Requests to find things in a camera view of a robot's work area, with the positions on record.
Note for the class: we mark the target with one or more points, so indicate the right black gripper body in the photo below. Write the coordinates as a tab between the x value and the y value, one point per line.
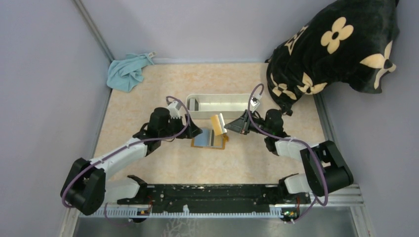
246	121

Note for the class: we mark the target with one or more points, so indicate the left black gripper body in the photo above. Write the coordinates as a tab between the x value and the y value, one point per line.
185	126

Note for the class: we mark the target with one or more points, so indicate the orange leather card holder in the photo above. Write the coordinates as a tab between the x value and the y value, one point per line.
208	140

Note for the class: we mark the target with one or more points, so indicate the gold credit card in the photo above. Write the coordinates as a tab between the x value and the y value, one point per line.
218	124

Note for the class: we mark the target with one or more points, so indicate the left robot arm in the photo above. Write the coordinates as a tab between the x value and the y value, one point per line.
87	185

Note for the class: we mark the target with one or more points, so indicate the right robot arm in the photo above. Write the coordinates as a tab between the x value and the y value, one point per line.
325	169

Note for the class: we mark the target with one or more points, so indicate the white plastic bin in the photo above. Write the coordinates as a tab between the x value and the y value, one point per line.
204	106

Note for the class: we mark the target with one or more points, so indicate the light blue cloth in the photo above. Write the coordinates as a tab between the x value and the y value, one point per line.
124	75

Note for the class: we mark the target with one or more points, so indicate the black floral pillow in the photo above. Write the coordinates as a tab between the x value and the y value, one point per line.
348	41

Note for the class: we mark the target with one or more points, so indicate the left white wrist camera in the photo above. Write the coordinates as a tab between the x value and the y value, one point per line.
174	109

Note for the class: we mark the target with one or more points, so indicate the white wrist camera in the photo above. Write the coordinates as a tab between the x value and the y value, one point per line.
174	109
254	102

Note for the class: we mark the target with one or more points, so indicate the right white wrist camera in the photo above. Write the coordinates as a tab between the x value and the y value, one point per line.
254	102

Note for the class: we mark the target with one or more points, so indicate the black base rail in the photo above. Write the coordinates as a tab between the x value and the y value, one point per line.
237	198

